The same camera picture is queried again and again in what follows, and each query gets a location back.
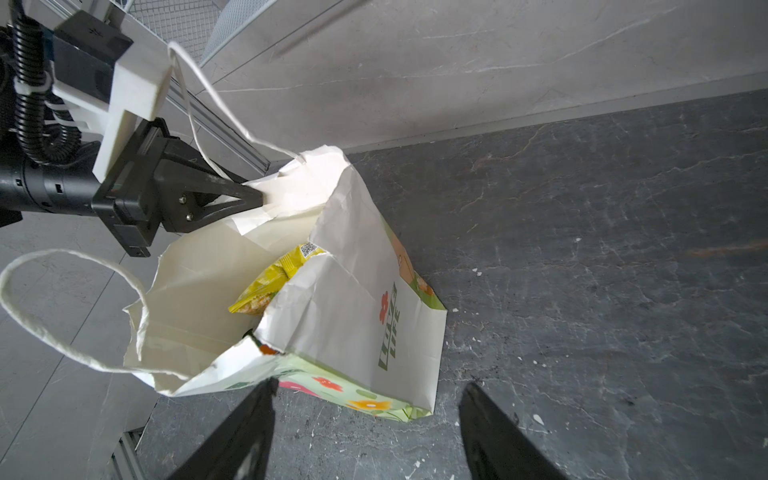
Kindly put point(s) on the yellow snack packet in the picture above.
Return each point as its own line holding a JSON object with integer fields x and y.
{"x": 258, "y": 295}

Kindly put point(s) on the aluminium frame profile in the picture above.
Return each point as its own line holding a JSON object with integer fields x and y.
{"x": 209, "y": 123}

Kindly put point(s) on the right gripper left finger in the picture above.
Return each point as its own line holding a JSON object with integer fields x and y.
{"x": 240, "y": 446}

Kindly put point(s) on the white wire mesh basket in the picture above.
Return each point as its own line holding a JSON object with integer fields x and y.
{"x": 202, "y": 27}

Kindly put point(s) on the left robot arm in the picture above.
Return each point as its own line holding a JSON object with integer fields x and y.
{"x": 29, "y": 187}

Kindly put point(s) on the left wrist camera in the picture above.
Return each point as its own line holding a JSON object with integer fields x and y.
{"x": 108, "y": 83}

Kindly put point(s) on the floral paper bag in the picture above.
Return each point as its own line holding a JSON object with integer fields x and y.
{"x": 356, "y": 326}

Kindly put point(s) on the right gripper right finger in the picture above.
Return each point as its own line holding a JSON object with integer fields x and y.
{"x": 494, "y": 446}

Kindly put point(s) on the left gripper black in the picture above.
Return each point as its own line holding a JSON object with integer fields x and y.
{"x": 127, "y": 202}

